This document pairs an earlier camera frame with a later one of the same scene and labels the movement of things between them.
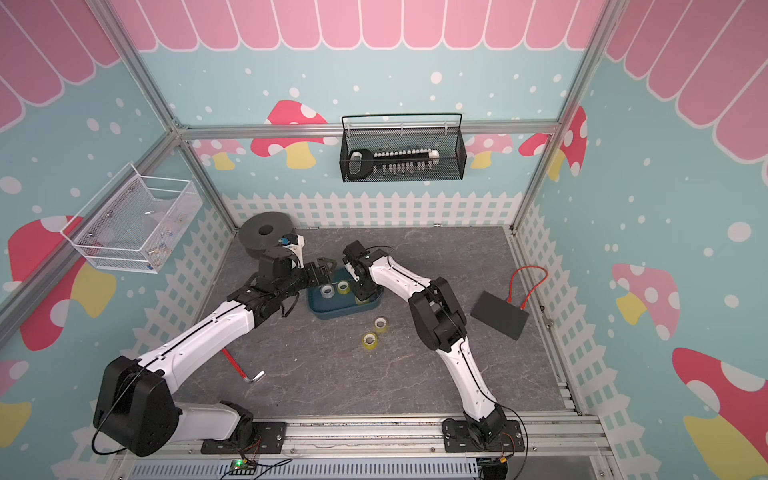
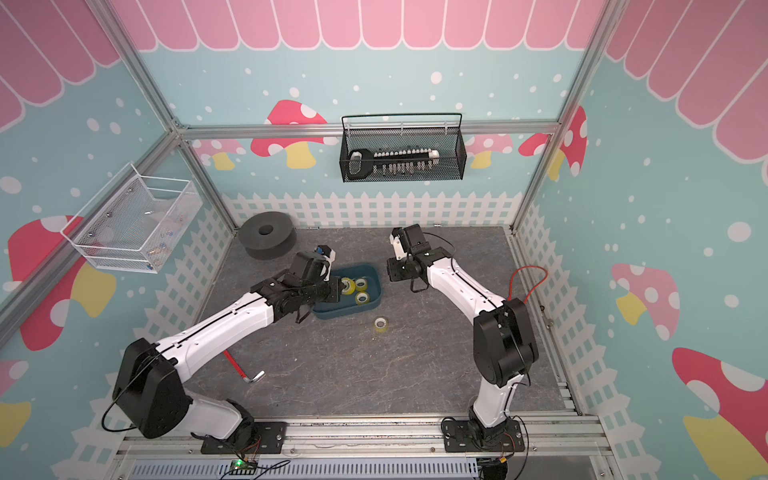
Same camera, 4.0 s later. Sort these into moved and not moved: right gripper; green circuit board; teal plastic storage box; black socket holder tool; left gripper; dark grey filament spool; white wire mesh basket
Moved: right gripper; left gripper
Not moved: green circuit board; black socket holder tool; teal plastic storage box; white wire mesh basket; dark grey filament spool
